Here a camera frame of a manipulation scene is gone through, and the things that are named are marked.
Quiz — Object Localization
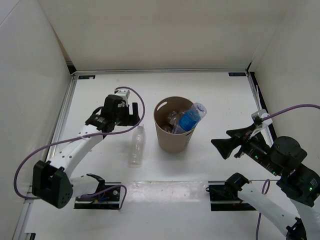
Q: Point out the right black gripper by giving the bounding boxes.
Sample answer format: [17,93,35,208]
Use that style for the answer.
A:
[210,122,282,175]

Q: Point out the clear plastic bottle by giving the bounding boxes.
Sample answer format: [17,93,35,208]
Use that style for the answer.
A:
[128,124,146,168]

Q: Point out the blue label plastic bottle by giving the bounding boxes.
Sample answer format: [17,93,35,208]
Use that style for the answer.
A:
[172,102,207,134]

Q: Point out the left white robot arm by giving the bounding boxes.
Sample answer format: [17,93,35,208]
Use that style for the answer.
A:
[32,88,140,209]

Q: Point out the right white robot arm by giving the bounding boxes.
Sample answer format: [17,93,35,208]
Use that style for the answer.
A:
[206,125,320,240]

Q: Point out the brown round waste bin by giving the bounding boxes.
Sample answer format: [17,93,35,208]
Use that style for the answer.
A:
[153,96,196,154]

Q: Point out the crushed bottles inside bin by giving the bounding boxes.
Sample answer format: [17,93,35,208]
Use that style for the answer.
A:
[161,110,186,133]

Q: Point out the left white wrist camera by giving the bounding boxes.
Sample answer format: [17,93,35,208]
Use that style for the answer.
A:
[114,88,131,105]

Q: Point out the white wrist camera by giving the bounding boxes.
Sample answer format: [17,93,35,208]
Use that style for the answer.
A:
[114,88,131,105]
[251,109,273,130]

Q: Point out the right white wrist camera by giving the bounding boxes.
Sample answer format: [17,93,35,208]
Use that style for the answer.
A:
[251,109,273,130]

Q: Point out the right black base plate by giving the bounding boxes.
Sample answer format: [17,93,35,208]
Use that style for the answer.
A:
[205,181,256,212]

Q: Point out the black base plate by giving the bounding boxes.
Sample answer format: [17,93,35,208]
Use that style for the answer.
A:
[205,181,256,212]
[73,182,122,210]

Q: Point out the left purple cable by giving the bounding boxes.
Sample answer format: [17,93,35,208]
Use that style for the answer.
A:
[13,86,146,210]

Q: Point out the purple cable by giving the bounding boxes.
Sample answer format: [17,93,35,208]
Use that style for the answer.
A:
[13,86,146,210]
[254,103,320,240]

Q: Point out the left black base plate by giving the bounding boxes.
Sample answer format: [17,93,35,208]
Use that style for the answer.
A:
[73,182,122,210]

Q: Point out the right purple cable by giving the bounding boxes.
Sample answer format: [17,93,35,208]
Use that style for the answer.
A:
[254,103,320,240]

